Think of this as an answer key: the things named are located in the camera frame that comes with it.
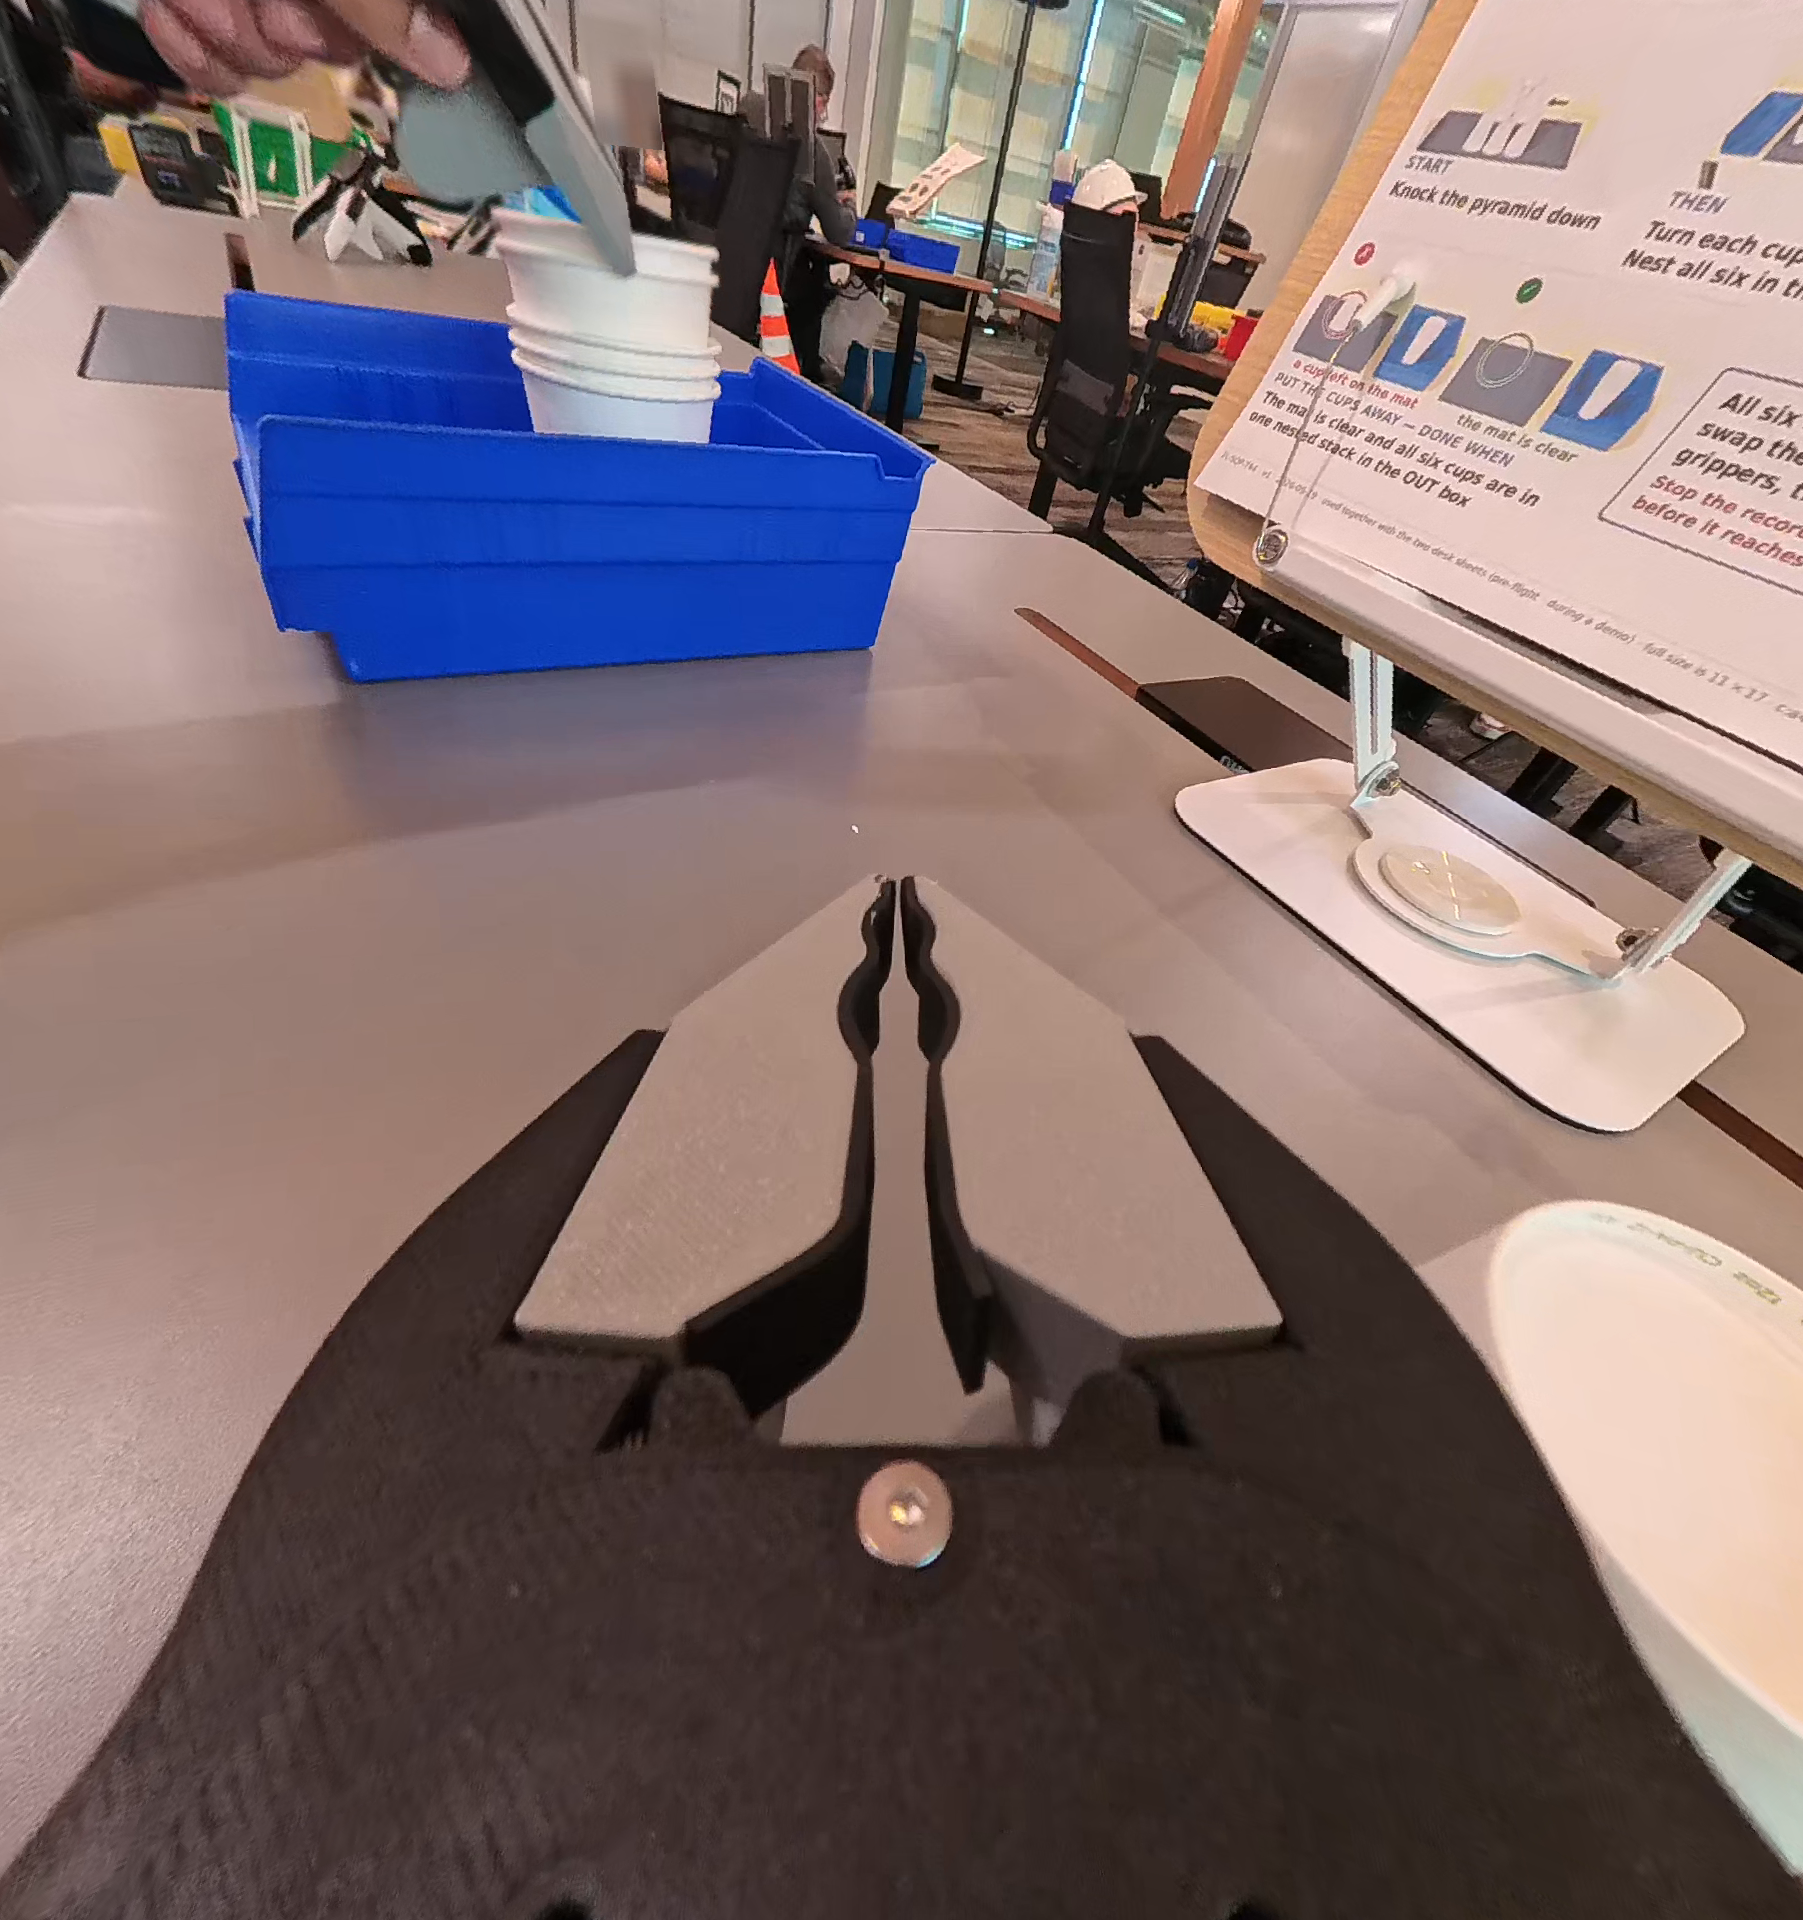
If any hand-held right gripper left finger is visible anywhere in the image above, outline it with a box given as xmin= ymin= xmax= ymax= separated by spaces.
xmin=512 ymin=875 xmax=897 ymax=1420

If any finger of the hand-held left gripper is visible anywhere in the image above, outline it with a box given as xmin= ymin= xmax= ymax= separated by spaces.
xmin=395 ymin=0 xmax=641 ymax=281

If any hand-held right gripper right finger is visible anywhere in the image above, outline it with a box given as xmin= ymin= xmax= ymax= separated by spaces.
xmin=901 ymin=878 xmax=1286 ymax=1442

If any blue plastic bin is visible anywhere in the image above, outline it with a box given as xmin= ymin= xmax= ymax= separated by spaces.
xmin=223 ymin=289 xmax=936 ymax=686

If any person's left hand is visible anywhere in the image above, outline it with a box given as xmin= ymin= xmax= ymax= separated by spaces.
xmin=135 ymin=0 xmax=476 ymax=95

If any black office chair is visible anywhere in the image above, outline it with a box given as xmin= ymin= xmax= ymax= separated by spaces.
xmin=1025 ymin=196 xmax=1236 ymax=539
xmin=659 ymin=94 xmax=806 ymax=309

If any black and white handheld device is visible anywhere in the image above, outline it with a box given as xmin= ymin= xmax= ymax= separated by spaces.
xmin=290 ymin=141 xmax=439 ymax=268

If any green and white box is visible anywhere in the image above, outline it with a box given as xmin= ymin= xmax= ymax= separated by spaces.
xmin=227 ymin=98 xmax=378 ymax=213

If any blue floor box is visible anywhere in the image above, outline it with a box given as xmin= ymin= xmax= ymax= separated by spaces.
xmin=841 ymin=344 xmax=933 ymax=427

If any white and wood document stand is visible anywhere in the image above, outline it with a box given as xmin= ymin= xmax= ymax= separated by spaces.
xmin=1173 ymin=0 xmax=1803 ymax=1134

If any wooden pillar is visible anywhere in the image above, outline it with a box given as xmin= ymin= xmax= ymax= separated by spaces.
xmin=1164 ymin=0 xmax=1264 ymax=219

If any printed instruction sheet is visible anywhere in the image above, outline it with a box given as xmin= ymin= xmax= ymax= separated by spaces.
xmin=1193 ymin=0 xmax=1803 ymax=804

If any grey desk cable cover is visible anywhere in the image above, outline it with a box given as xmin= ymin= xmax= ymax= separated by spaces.
xmin=78 ymin=308 xmax=231 ymax=386

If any black desk cable cover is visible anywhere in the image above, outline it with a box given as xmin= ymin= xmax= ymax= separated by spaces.
xmin=1140 ymin=677 xmax=1352 ymax=774

